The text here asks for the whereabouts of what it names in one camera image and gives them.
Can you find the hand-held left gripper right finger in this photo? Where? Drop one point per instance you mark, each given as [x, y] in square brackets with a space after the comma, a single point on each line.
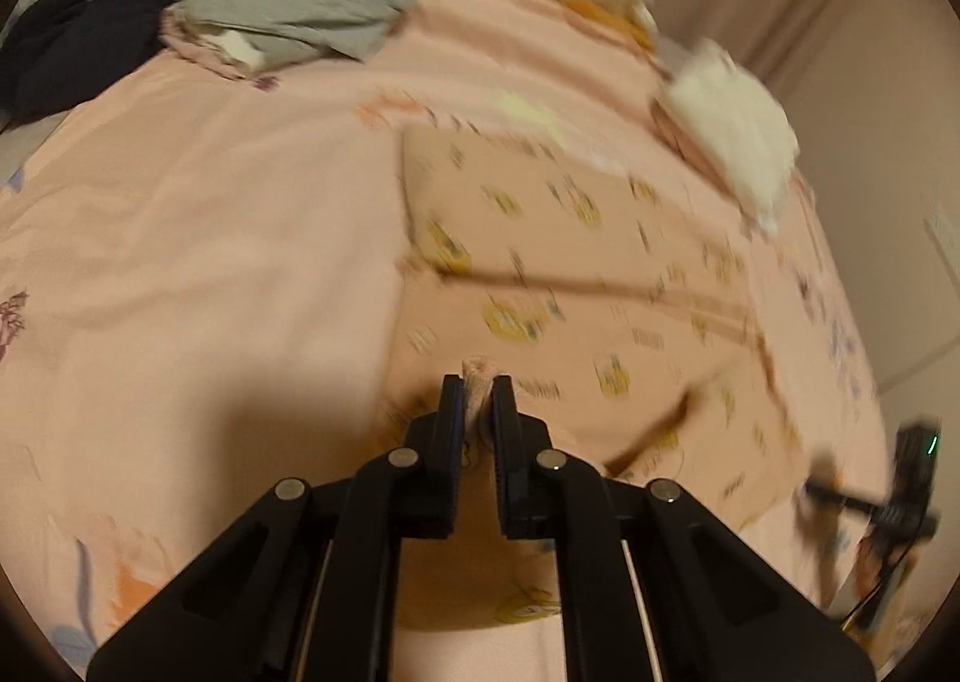
[501, 427]

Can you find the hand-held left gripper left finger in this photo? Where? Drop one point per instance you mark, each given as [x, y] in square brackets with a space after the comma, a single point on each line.
[452, 427]

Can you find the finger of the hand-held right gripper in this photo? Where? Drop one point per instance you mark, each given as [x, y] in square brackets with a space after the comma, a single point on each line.
[847, 498]

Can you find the pink printed baby shirt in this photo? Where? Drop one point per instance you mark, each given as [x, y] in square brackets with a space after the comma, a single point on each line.
[585, 262]

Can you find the white folded clothes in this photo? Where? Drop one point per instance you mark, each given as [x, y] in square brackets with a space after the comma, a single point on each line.
[735, 120]

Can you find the pink printed blanket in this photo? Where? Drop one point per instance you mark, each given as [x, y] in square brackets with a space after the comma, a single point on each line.
[187, 239]

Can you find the pink folded garment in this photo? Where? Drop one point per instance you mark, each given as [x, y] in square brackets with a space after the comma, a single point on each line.
[679, 135]

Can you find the pale pink garment white cuff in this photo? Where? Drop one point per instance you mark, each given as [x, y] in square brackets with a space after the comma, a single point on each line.
[202, 48]

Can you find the dark navy cloth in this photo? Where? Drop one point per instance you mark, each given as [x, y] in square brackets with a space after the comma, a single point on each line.
[75, 37]

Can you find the white wall socket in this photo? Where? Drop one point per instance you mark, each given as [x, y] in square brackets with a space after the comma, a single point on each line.
[945, 232]

